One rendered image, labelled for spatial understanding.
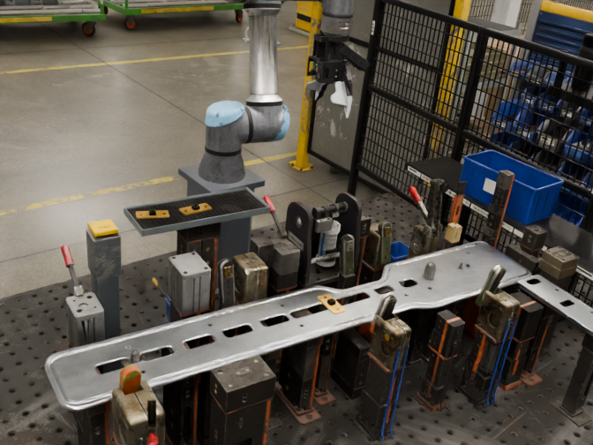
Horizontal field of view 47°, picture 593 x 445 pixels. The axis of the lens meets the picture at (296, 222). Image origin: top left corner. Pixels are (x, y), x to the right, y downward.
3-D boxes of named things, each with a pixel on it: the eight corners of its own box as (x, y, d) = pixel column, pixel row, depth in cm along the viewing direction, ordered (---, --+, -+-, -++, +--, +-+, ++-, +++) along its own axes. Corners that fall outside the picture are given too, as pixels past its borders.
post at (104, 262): (99, 381, 186) (93, 242, 166) (90, 365, 192) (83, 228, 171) (125, 373, 190) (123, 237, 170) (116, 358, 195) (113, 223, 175)
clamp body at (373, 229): (359, 343, 213) (377, 239, 196) (338, 323, 222) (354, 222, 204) (382, 335, 218) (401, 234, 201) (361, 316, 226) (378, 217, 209)
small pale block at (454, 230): (431, 325, 225) (454, 229, 209) (425, 319, 228) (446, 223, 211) (439, 322, 227) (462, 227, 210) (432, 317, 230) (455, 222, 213)
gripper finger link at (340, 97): (331, 119, 172) (323, 85, 173) (350, 117, 175) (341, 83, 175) (337, 116, 169) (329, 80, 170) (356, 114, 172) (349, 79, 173)
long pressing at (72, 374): (67, 425, 133) (67, 418, 132) (39, 358, 150) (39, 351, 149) (536, 276, 203) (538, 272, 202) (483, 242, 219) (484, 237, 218)
